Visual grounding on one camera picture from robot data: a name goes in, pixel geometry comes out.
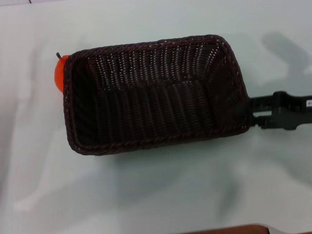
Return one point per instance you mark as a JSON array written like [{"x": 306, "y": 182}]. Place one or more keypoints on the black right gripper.
[{"x": 290, "y": 109}]

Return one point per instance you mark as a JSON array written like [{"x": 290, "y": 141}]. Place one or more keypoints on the dark brown woven basket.
[{"x": 151, "y": 97}]

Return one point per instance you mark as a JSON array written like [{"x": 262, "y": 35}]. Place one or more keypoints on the brown curved panel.
[{"x": 226, "y": 229}]

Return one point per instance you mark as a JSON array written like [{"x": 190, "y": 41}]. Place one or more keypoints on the orange toy fruit with stem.
[{"x": 59, "y": 73}]

